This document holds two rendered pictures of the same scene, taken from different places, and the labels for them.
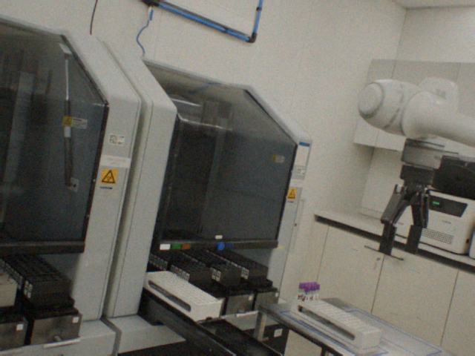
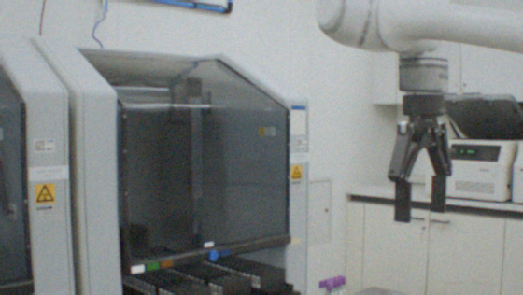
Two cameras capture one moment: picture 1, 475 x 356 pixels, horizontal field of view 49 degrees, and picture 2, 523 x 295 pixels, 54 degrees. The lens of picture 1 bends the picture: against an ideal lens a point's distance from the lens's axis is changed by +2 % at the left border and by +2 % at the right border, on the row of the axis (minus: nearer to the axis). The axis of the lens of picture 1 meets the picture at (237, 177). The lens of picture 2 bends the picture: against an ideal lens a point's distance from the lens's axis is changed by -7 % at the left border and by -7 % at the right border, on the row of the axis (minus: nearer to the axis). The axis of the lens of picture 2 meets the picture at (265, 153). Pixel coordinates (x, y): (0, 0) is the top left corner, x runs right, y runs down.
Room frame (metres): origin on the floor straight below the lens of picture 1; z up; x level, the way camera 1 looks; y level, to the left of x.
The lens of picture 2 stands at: (0.30, -0.16, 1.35)
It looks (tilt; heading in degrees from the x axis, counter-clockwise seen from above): 3 degrees down; 1
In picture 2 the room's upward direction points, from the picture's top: straight up
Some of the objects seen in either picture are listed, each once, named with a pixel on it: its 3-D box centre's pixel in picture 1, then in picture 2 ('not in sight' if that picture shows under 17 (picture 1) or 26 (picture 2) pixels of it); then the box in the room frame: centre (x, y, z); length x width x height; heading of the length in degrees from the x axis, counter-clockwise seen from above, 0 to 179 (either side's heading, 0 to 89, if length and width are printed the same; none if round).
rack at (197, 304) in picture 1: (179, 295); not in sight; (1.65, 0.11, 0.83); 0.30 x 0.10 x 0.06; 45
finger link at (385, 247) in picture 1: (387, 239); (402, 202); (1.21, -0.38, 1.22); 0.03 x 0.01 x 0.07; 45
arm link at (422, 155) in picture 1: (421, 155); (423, 78); (1.25, -0.42, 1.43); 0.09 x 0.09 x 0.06
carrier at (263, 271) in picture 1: (256, 274); (271, 280); (2.04, -0.15, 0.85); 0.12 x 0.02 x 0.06; 134
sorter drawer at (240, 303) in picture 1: (188, 273); not in sight; (2.10, 0.12, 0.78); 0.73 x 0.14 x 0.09; 45
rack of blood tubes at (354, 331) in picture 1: (332, 322); not in sight; (1.65, -0.40, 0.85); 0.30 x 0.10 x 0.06; 43
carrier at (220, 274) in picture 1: (228, 276); (234, 289); (1.93, -0.04, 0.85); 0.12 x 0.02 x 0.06; 134
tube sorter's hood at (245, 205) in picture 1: (197, 154); (167, 147); (2.04, 0.18, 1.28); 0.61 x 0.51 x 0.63; 135
